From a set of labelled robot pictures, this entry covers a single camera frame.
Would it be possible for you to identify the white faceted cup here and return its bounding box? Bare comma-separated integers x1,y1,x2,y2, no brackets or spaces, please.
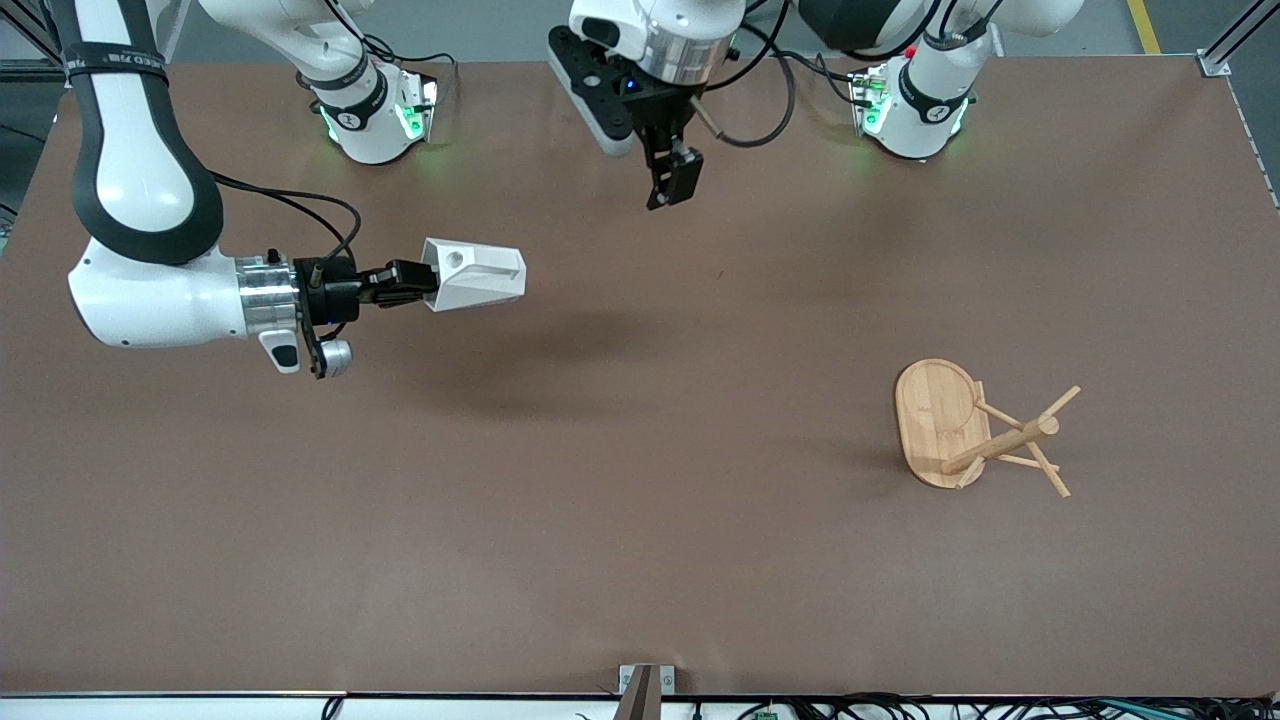
421,238,527,313

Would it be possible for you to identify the wooden cup rack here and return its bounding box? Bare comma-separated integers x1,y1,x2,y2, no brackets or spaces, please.
893,358,1083,499

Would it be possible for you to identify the black right base cable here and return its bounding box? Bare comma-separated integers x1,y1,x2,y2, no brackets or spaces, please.
330,0,457,81

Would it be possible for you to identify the black base cable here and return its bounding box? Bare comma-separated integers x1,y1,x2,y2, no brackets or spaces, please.
795,52,863,107
330,0,457,81

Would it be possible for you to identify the metal camera post bracket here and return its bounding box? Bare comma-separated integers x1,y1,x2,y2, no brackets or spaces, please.
615,664,676,720

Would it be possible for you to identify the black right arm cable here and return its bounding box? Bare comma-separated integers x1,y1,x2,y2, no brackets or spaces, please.
208,170,363,269

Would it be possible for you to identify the black left base cable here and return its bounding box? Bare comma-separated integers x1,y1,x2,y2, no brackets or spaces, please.
795,52,863,107

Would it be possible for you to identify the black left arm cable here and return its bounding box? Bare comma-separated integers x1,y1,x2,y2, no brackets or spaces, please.
695,15,798,150

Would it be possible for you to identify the aluminium frame profile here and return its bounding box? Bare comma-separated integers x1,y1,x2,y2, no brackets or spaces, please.
0,0,63,83
1197,0,1280,77

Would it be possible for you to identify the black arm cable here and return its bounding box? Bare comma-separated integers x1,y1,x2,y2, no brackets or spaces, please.
695,15,798,150
208,170,363,269

